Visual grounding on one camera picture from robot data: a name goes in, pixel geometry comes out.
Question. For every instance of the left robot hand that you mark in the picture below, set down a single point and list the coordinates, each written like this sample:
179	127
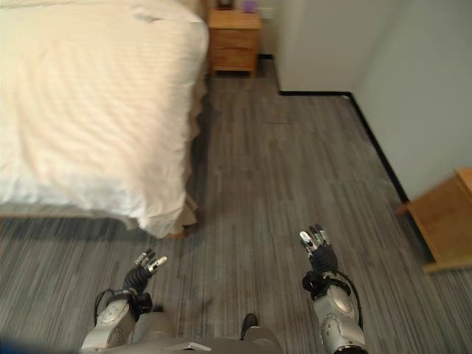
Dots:
137	275

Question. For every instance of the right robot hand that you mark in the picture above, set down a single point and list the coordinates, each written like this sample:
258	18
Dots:
320	254

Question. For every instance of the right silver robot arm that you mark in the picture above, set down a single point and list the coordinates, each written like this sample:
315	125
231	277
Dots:
337	312

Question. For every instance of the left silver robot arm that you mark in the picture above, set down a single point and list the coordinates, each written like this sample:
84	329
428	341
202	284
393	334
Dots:
112	321

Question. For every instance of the beige bed skirt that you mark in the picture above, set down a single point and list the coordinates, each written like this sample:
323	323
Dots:
194	147

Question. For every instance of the silver robot torso and legs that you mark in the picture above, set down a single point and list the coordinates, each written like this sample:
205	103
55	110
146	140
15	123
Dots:
184	333

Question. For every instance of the dark robot foot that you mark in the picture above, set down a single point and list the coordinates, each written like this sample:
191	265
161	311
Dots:
249	323

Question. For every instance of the wooden furniture piece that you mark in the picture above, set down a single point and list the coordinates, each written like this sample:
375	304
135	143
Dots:
444	225

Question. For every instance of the black baseboard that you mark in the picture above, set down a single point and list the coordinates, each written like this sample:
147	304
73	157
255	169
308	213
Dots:
363	121

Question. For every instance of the white striped duvet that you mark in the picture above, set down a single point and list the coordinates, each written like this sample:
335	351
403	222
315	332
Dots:
96	107

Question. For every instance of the wooden nightstand with drawers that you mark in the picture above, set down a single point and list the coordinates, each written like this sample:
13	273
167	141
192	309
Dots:
234	40

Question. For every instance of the purple cup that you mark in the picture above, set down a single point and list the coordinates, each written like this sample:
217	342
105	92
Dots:
250	6

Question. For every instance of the dark framed object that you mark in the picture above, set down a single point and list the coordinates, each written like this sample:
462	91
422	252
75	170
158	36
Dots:
225	3

